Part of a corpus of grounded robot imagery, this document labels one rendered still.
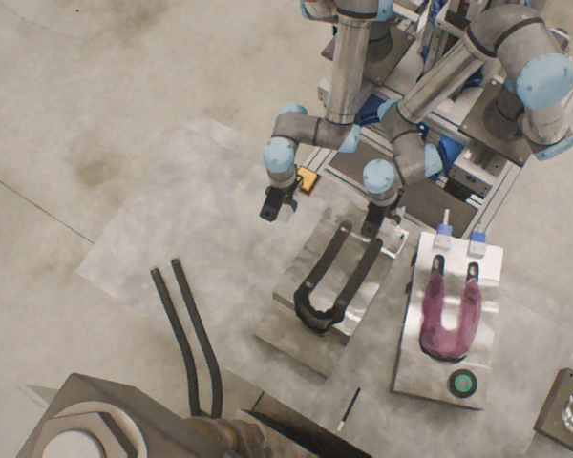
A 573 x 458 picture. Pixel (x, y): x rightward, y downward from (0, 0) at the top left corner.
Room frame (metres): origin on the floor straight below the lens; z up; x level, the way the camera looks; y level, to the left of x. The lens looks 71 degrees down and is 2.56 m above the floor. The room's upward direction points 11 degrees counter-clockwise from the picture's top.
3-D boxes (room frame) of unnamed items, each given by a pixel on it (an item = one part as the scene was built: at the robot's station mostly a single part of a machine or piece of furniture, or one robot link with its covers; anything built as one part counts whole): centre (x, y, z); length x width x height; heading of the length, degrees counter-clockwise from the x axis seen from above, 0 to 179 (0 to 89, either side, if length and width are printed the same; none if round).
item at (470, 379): (0.04, -0.40, 0.93); 0.08 x 0.08 x 0.04
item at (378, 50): (1.10, -0.37, 1.09); 0.15 x 0.15 x 0.10
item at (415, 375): (0.23, -0.43, 0.86); 0.50 x 0.26 x 0.11; 156
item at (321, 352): (0.40, -0.10, 0.87); 0.50 x 0.26 x 0.14; 139
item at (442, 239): (0.51, -0.48, 0.86); 0.13 x 0.05 x 0.05; 156
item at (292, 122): (0.74, -0.07, 1.25); 0.11 x 0.11 x 0.08; 65
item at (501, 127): (0.75, -0.72, 1.09); 0.15 x 0.15 x 0.10
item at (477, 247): (0.46, -0.58, 0.86); 0.13 x 0.05 x 0.05; 156
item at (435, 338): (0.24, -0.43, 0.90); 0.26 x 0.18 x 0.08; 156
